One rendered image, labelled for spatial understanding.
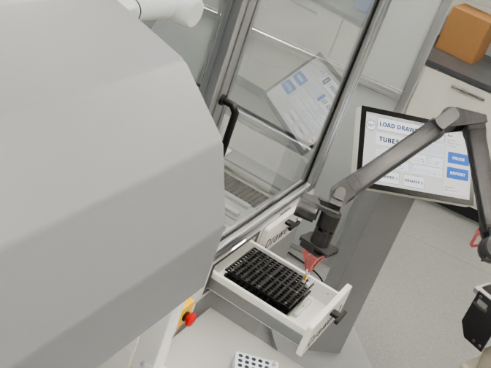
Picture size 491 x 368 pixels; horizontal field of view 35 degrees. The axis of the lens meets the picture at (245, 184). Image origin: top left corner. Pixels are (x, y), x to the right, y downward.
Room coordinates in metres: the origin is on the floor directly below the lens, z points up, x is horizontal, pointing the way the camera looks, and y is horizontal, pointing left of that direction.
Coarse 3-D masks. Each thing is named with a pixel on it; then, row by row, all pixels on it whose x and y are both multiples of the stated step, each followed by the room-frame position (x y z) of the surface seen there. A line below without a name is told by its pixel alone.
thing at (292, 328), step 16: (240, 256) 2.05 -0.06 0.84; (272, 256) 2.03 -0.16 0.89; (224, 272) 1.94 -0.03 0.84; (304, 272) 2.00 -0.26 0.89; (208, 288) 1.84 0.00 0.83; (224, 288) 1.82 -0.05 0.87; (240, 288) 1.81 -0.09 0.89; (320, 288) 1.97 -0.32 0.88; (240, 304) 1.79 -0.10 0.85; (256, 304) 1.78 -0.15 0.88; (320, 304) 1.95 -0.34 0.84; (272, 320) 1.76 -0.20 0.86; (288, 320) 1.74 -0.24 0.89; (304, 320) 1.85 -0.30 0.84; (288, 336) 1.74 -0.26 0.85
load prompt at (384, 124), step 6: (378, 120) 2.75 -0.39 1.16; (384, 120) 2.76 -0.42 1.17; (390, 120) 2.77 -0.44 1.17; (396, 120) 2.78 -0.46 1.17; (378, 126) 2.73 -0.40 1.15; (384, 126) 2.75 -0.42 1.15; (390, 126) 2.76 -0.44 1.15; (396, 126) 2.77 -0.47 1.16; (402, 126) 2.78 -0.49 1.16; (408, 126) 2.80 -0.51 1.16; (414, 126) 2.81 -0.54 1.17; (420, 126) 2.82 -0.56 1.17; (396, 132) 2.76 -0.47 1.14; (402, 132) 2.77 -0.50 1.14; (408, 132) 2.78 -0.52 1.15; (444, 138) 2.84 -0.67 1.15
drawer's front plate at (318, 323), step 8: (344, 288) 1.94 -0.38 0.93; (336, 296) 1.88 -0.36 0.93; (344, 296) 1.92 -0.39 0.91; (328, 304) 1.83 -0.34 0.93; (336, 304) 1.86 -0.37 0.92; (320, 312) 1.78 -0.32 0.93; (328, 312) 1.80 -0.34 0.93; (320, 320) 1.75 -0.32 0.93; (328, 320) 1.84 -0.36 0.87; (312, 328) 1.70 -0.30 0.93; (320, 328) 1.79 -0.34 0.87; (304, 336) 1.70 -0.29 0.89; (312, 336) 1.73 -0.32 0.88; (304, 344) 1.70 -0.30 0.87; (296, 352) 1.70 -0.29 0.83; (304, 352) 1.72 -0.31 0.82
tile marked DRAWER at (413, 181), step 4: (404, 176) 2.68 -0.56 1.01; (408, 176) 2.69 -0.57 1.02; (412, 176) 2.69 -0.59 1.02; (416, 176) 2.70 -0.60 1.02; (404, 180) 2.67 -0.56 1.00; (408, 180) 2.68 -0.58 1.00; (412, 180) 2.68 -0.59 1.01; (416, 180) 2.69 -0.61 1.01; (420, 180) 2.70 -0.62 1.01; (424, 180) 2.71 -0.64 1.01; (404, 184) 2.66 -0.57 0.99; (408, 184) 2.67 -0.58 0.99; (412, 184) 2.68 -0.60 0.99; (416, 184) 2.68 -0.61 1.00; (420, 184) 2.69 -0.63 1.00; (424, 184) 2.70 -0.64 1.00; (420, 188) 2.68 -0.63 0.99; (424, 188) 2.69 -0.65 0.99
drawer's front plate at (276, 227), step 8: (280, 216) 2.22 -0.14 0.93; (288, 216) 2.24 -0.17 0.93; (296, 216) 2.32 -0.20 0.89; (272, 224) 2.15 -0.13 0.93; (280, 224) 2.19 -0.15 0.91; (264, 232) 2.11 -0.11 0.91; (272, 232) 2.15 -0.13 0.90; (280, 232) 2.22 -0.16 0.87; (288, 232) 2.31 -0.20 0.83; (264, 240) 2.11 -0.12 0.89
